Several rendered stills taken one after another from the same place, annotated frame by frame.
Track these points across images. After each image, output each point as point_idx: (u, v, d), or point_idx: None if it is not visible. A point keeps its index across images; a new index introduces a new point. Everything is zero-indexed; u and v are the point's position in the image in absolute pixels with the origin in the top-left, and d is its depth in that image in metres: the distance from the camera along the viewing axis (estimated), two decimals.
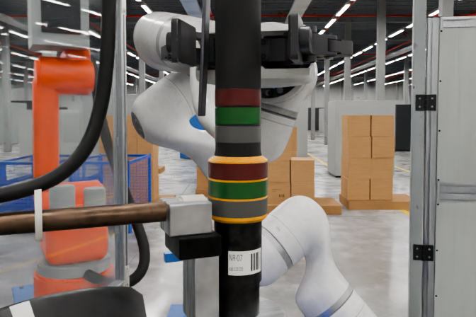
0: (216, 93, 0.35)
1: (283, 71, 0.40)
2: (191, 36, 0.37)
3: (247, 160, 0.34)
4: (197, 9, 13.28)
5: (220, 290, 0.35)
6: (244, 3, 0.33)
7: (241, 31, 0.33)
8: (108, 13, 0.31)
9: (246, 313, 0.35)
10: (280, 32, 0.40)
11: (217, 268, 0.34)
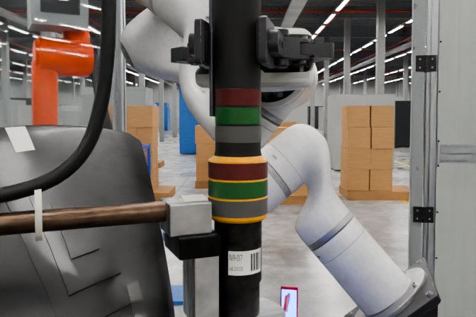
0: (216, 93, 0.35)
1: (282, 74, 0.40)
2: None
3: (247, 160, 0.34)
4: None
5: (220, 290, 0.35)
6: (244, 3, 0.33)
7: (241, 31, 0.33)
8: (108, 13, 0.31)
9: (246, 313, 0.35)
10: None
11: (217, 268, 0.34)
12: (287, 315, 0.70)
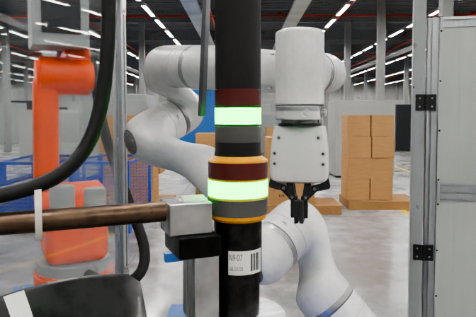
0: (216, 93, 0.35)
1: None
2: (298, 207, 0.85)
3: (247, 160, 0.34)
4: (197, 9, 13.28)
5: (220, 290, 0.35)
6: (244, 3, 0.33)
7: (241, 31, 0.33)
8: (108, 13, 0.31)
9: (246, 313, 0.35)
10: (313, 179, 0.84)
11: (217, 268, 0.34)
12: None
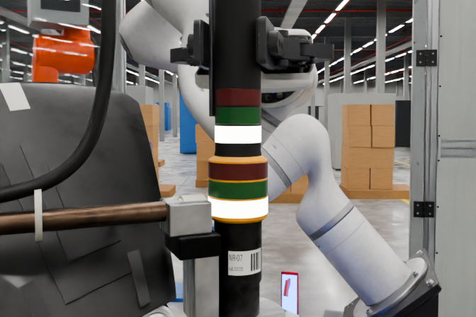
0: (216, 93, 0.35)
1: (282, 76, 0.40)
2: None
3: (247, 160, 0.34)
4: None
5: (220, 290, 0.35)
6: (244, 3, 0.33)
7: (241, 31, 0.33)
8: (108, 13, 0.31)
9: (246, 313, 0.35)
10: None
11: (217, 268, 0.34)
12: (287, 301, 0.70)
